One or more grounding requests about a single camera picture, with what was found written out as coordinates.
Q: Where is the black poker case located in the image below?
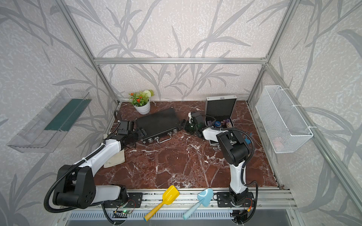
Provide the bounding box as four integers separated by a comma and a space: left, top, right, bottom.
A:
135, 108, 183, 144

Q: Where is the silver aluminium poker case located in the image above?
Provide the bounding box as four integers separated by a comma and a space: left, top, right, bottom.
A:
205, 95, 237, 128

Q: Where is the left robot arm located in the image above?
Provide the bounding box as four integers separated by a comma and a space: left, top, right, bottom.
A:
43, 121, 146, 213

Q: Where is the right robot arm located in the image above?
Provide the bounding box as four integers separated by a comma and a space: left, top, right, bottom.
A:
179, 112, 255, 206

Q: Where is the poker chips row right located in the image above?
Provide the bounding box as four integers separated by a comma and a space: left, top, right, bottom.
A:
223, 119, 233, 128

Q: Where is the beige work glove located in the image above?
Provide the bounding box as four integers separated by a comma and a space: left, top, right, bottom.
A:
103, 149, 125, 168

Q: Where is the potted plant white pot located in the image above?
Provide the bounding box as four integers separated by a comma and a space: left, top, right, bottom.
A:
129, 89, 154, 115

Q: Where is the blue hand rake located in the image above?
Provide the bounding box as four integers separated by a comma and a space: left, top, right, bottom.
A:
245, 136, 251, 145

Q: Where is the light blue toy shovel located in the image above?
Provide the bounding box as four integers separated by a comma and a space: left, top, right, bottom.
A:
183, 188, 214, 220

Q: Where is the yellow toy shovel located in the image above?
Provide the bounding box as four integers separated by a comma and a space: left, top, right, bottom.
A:
143, 186, 180, 222

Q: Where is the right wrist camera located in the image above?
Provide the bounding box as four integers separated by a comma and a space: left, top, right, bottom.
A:
188, 112, 199, 124

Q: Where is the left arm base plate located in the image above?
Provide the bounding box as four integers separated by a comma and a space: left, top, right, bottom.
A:
104, 192, 143, 209

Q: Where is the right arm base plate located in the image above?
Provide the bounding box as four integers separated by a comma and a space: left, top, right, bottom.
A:
216, 191, 255, 209

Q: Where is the clear plastic wall shelf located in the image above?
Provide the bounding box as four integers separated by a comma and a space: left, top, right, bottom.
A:
7, 88, 92, 153

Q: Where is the white wire mesh basket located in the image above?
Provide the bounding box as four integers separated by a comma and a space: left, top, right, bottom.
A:
256, 85, 314, 153

